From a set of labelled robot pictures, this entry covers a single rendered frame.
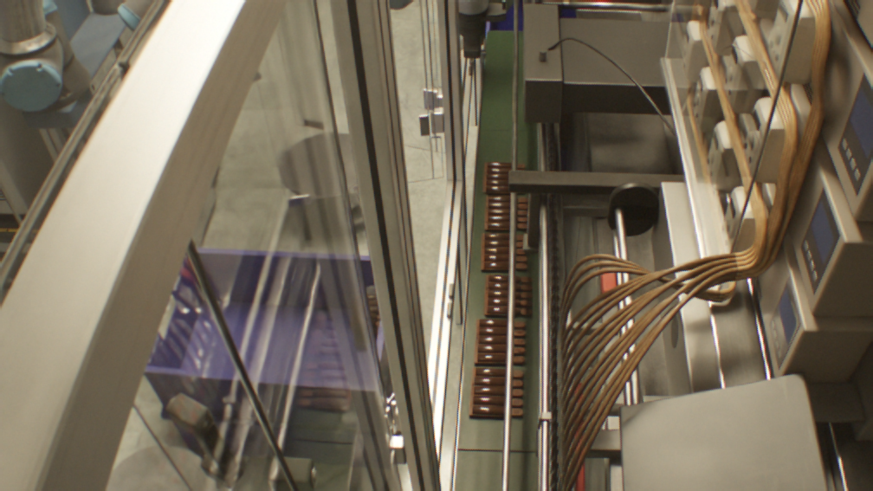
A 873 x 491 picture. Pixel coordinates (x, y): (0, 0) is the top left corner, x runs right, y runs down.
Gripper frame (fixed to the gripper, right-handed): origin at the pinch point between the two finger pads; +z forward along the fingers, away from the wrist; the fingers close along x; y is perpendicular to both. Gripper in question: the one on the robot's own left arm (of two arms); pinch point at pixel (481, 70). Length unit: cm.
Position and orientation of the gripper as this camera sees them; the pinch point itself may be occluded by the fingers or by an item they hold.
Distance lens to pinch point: 223.5
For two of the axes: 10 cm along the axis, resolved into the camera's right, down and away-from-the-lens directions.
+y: -10.0, -0.2, 0.8
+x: -0.7, 7.3, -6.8
